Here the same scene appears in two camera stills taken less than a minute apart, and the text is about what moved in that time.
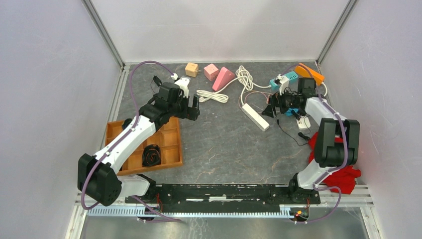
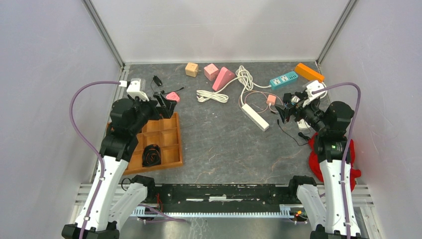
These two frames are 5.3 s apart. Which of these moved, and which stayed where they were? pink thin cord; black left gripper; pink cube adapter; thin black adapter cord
Moved: black left gripper; pink thin cord
Stayed: pink cube adapter; thin black adapter cord
